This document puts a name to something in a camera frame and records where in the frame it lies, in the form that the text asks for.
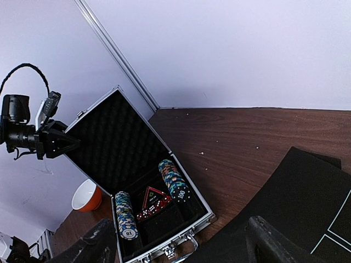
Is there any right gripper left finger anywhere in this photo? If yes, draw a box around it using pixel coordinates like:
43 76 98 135
48 219 117 263

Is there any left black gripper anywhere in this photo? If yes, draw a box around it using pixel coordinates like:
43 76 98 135
1 94 81 161

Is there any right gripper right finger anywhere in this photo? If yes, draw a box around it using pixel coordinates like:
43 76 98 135
245 216 324 262

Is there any aluminium poker chip case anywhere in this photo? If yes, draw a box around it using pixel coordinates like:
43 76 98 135
66 87 215 262

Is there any poker chip row with 10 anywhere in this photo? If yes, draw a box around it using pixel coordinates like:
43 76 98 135
115 191 139 241

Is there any orange white bowl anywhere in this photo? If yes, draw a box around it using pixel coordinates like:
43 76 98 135
71 179 103 212

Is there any red dice set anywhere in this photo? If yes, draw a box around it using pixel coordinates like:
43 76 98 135
137 196 173 222

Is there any black poker table mat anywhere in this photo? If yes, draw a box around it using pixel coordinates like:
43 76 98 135
188 147 350 262

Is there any poker chip row with 100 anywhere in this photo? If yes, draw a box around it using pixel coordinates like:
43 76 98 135
158 159 191 203

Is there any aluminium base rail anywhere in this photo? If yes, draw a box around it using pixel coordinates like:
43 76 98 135
1 230 53 262

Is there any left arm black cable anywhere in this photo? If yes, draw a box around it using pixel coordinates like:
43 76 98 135
0 62 50 96

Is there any left aluminium corner post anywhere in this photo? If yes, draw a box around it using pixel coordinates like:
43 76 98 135
73 0 160 113

